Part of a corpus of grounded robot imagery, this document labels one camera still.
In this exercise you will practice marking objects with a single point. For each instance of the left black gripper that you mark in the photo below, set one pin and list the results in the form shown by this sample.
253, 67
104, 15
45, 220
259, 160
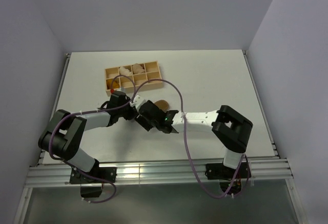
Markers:
133, 112

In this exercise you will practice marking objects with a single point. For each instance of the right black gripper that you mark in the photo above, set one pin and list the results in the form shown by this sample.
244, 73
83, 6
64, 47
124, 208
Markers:
142, 121

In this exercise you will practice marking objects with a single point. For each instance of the brown sock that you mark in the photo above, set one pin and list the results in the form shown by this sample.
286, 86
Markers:
162, 104

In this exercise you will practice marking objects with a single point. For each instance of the mustard yellow sock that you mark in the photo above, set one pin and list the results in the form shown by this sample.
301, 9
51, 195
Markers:
112, 84

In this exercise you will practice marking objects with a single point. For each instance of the wooden compartment tray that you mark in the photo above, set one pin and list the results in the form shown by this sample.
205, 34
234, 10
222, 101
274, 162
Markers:
152, 72

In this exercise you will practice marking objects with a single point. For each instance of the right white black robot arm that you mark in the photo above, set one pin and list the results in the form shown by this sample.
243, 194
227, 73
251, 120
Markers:
229, 126

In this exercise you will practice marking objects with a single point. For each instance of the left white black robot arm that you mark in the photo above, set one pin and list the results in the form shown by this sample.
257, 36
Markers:
63, 133

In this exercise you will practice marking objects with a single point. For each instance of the beige rolled sock left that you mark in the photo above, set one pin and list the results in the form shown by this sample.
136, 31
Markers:
124, 71

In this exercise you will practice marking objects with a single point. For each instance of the beige rolled sock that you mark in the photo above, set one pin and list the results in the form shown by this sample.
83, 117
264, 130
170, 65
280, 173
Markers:
138, 69
124, 71

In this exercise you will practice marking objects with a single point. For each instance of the beige rolled sock right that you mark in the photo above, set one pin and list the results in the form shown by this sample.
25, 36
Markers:
138, 69

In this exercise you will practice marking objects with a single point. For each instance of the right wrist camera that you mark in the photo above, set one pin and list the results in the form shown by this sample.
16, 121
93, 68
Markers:
137, 102

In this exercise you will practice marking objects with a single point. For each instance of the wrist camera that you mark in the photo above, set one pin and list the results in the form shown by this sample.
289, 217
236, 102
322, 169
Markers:
137, 102
120, 89

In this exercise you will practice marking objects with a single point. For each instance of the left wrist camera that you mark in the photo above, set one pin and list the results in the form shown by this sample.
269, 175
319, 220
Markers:
120, 89

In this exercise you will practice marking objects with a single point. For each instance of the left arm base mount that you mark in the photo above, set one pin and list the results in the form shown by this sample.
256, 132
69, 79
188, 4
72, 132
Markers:
92, 183

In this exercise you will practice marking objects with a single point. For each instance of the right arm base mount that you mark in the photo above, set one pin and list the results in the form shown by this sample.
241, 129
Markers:
218, 171

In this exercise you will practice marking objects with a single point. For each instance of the aluminium rail frame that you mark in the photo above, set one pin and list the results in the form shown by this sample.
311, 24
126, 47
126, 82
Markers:
153, 172

